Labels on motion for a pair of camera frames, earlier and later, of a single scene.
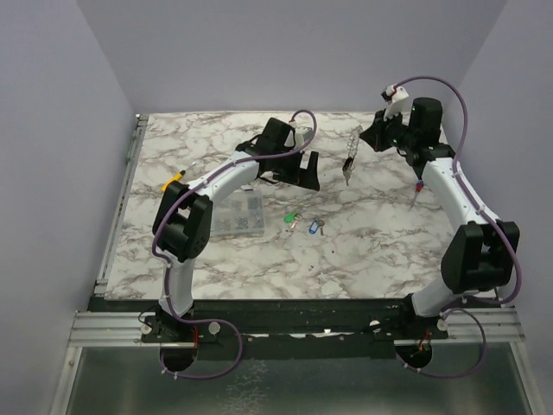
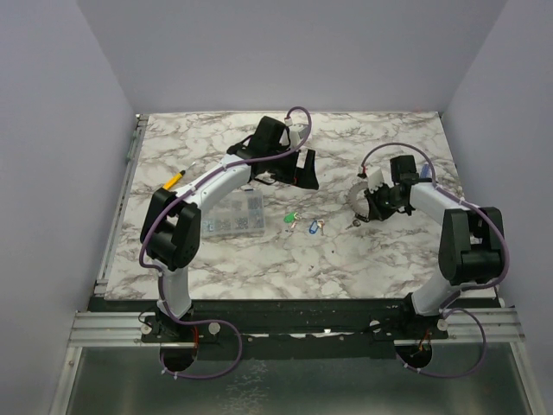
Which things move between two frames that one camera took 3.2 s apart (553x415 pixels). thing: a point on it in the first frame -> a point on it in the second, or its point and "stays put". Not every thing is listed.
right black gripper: (384, 130) -> (378, 201)
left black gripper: (305, 177) stays put
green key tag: (289, 217) stays put
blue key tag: (314, 226) stays put
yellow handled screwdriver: (176, 177) stays put
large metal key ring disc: (352, 143) -> (359, 207)
